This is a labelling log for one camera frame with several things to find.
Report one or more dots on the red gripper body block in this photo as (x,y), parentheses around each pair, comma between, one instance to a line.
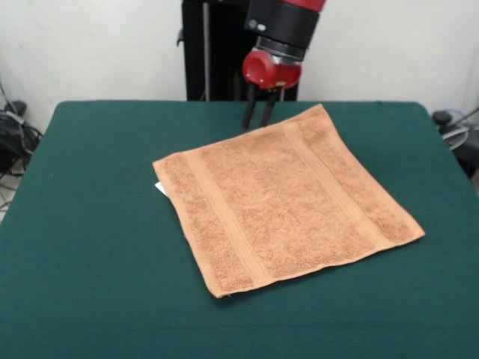
(267,71)

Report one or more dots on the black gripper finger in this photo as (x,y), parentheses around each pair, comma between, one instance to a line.
(249,108)
(270,108)

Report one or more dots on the tan terry towel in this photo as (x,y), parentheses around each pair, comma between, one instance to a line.
(280,209)

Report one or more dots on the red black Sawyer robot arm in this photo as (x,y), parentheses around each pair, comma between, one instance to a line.
(288,22)

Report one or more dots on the dark green table cloth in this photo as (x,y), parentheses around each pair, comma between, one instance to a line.
(93,224)

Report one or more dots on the black plug adapter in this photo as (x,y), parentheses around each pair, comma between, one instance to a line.
(16,107)

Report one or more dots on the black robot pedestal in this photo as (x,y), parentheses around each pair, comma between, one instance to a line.
(217,56)

